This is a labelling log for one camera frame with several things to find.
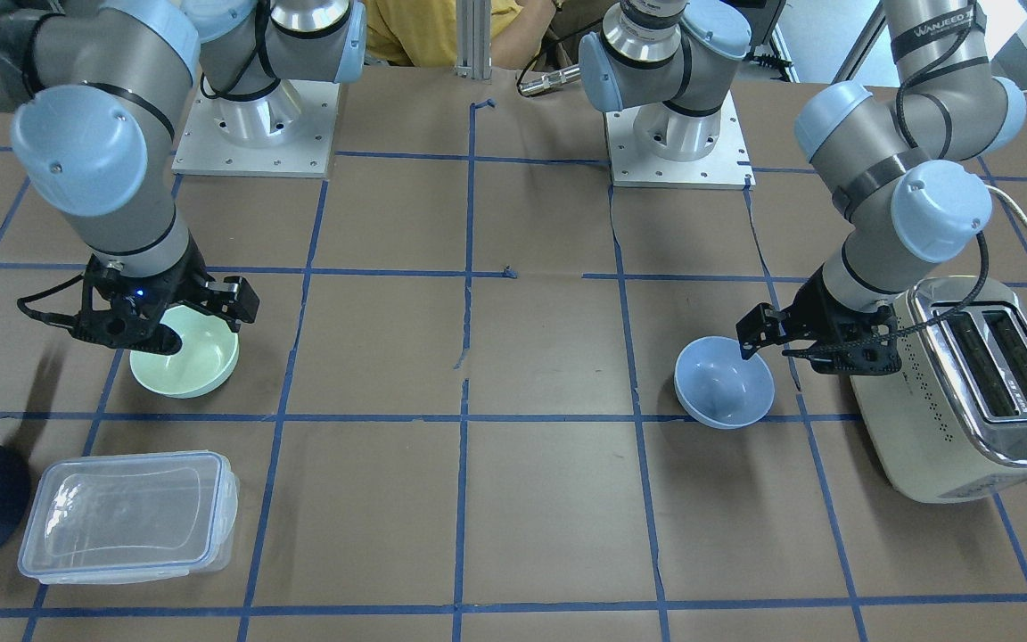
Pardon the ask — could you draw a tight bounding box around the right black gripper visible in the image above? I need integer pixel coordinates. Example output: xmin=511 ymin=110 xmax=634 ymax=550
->
xmin=68 ymin=246 xmax=260 ymax=356

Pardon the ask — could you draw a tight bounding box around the green bowl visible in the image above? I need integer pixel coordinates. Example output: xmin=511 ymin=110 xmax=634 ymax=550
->
xmin=129 ymin=306 xmax=241 ymax=399

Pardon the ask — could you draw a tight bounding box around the blue bowl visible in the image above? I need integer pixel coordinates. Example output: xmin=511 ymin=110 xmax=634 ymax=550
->
xmin=673 ymin=336 xmax=776 ymax=430

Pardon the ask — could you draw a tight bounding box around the person in yellow shirt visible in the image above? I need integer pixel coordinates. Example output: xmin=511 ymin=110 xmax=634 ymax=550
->
xmin=363 ymin=1 xmax=614 ymax=70

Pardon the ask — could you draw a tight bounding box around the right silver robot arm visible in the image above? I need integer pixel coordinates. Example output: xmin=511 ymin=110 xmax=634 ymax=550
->
xmin=0 ymin=1 xmax=366 ymax=355

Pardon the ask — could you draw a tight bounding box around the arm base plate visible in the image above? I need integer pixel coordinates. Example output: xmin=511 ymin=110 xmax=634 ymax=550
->
xmin=172 ymin=80 xmax=342 ymax=178
xmin=604 ymin=93 xmax=757 ymax=190

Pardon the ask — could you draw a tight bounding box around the aluminium frame post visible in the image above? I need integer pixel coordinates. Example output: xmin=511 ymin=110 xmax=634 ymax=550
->
xmin=454 ymin=0 xmax=492 ymax=82

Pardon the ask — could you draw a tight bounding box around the clear plastic food container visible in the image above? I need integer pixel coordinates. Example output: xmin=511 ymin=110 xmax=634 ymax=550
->
xmin=17 ymin=450 xmax=239 ymax=586

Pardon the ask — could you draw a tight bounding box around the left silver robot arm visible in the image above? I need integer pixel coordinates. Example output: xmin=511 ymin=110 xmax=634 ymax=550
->
xmin=579 ymin=1 xmax=1027 ymax=375

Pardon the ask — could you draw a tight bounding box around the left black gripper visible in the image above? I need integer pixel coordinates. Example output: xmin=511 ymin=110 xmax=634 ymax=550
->
xmin=736 ymin=276 xmax=901 ymax=375

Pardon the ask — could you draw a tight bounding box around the cream steel toaster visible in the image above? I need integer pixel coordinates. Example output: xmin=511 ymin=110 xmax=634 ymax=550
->
xmin=850 ymin=276 xmax=1027 ymax=504

